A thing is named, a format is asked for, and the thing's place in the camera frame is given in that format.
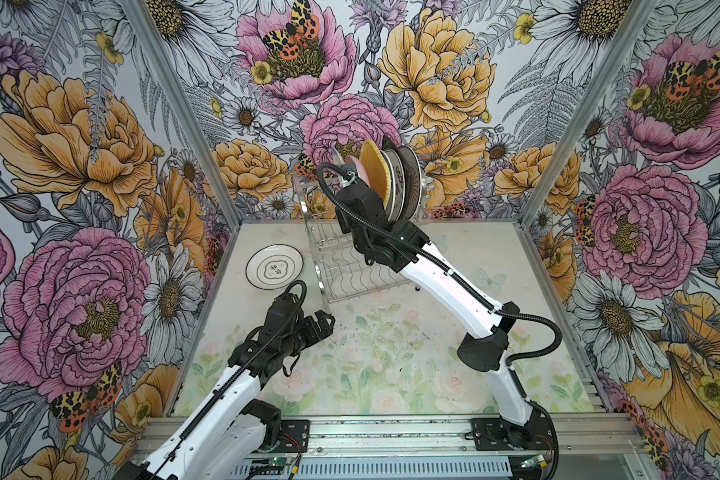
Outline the pink plastic plate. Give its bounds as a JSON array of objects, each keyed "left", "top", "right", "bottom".
[{"left": 344, "top": 156, "right": 370, "bottom": 186}]

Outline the yellow woven-pattern tray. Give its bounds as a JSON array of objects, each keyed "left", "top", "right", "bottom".
[{"left": 358, "top": 140, "right": 389, "bottom": 207}]

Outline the white plate orange sunburst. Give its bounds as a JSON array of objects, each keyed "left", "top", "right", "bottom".
[{"left": 405, "top": 146, "right": 423, "bottom": 220}]

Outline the white plate black clover outline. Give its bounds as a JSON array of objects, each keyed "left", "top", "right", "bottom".
[{"left": 245, "top": 244, "right": 304, "bottom": 290}]

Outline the black square floral plate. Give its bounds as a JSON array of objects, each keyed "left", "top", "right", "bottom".
[{"left": 382, "top": 137, "right": 412, "bottom": 220}]

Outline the white plate green red rim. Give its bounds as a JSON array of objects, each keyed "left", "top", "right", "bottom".
[{"left": 382, "top": 150, "right": 399, "bottom": 222}]

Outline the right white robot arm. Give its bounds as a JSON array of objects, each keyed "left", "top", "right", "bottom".
[{"left": 321, "top": 180, "right": 562, "bottom": 449}]

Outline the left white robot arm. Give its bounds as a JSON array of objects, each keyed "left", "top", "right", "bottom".
[{"left": 114, "top": 292, "right": 336, "bottom": 479}]

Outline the chrome two-tier dish rack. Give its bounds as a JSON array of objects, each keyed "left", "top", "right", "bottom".
[{"left": 294, "top": 175, "right": 408, "bottom": 304}]

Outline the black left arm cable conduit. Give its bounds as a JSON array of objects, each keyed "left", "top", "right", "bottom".
[{"left": 155, "top": 279, "right": 308, "bottom": 475}]

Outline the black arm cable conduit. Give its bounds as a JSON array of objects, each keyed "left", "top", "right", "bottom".
[
  {"left": 315, "top": 161, "right": 563, "bottom": 364},
  {"left": 155, "top": 279, "right": 308, "bottom": 475}
]

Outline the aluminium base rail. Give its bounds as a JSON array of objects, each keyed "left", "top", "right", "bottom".
[{"left": 118, "top": 412, "right": 657, "bottom": 479}]

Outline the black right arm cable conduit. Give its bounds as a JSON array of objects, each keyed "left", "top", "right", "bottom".
[{"left": 315, "top": 161, "right": 563, "bottom": 364}]

